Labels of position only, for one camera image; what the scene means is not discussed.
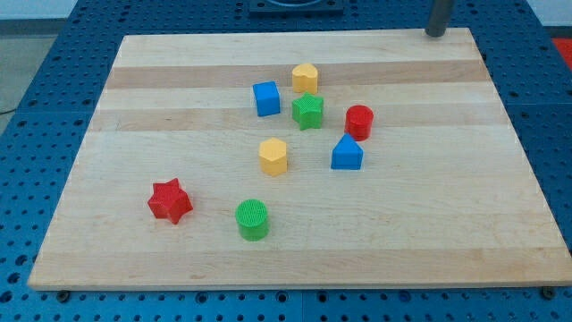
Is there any red cylinder block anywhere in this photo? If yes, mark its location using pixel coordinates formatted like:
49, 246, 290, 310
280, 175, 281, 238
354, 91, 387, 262
344, 105, 374, 141

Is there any yellow heart block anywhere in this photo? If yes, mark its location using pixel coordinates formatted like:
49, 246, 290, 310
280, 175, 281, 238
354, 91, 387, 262
291, 63, 319, 94

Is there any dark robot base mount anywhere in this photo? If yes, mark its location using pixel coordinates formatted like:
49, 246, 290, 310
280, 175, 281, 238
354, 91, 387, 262
246, 0, 345, 16

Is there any red star block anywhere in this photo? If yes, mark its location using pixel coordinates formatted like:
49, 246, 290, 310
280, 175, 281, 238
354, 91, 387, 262
147, 178, 193, 225

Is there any blue triangle block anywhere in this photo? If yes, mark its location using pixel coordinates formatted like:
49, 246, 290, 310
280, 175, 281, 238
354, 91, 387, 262
331, 133, 364, 170

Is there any blue cube block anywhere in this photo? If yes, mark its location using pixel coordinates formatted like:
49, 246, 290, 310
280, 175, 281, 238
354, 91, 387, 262
252, 81, 281, 117

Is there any green cylinder block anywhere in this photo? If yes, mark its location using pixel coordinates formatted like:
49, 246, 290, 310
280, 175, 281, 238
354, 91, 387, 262
235, 199, 269, 242

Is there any yellow hexagon block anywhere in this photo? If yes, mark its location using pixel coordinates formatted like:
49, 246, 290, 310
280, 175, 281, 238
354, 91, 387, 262
258, 138, 288, 176

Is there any wooden board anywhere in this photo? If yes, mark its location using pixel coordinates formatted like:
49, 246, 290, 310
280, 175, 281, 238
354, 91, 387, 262
28, 28, 571, 291

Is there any green star block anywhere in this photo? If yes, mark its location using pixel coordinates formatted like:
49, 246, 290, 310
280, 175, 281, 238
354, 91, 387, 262
291, 92, 324, 131

